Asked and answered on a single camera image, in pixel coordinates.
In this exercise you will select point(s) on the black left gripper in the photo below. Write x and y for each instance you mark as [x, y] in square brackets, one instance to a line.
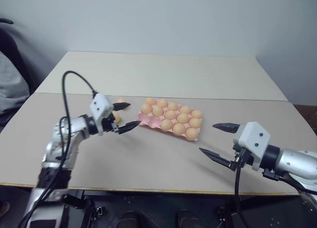
[110, 126]

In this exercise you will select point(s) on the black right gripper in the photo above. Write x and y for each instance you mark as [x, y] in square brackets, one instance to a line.
[244, 159]

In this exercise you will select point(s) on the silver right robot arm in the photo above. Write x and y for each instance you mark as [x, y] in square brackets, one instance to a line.
[294, 161]

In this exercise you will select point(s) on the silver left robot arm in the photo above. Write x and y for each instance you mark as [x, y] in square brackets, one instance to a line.
[62, 136]

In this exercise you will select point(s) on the beige egg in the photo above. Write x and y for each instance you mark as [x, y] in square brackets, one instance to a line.
[121, 100]
[185, 109]
[157, 110]
[150, 101]
[196, 113]
[170, 114]
[178, 128]
[162, 103]
[166, 124]
[192, 133]
[145, 108]
[194, 122]
[117, 118]
[172, 106]
[182, 118]

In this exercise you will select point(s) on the pink egg carton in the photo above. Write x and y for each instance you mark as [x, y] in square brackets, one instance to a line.
[152, 121]

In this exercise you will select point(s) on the dark rounded shape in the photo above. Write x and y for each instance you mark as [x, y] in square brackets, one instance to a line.
[130, 220]
[186, 218]

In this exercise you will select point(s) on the grey cushion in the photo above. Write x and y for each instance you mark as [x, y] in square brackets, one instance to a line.
[11, 86]

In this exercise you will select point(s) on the black chair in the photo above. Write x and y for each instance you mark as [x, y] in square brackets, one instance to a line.
[15, 47]

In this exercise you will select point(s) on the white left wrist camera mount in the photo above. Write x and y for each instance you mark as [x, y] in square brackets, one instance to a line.
[100, 106]

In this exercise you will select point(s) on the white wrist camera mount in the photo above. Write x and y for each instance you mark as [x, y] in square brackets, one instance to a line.
[100, 106]
[252, 138]

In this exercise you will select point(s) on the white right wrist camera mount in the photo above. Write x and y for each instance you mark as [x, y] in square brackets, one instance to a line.
[252, 138]

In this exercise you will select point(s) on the black metal frame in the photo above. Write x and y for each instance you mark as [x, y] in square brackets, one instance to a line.
[158, 203]

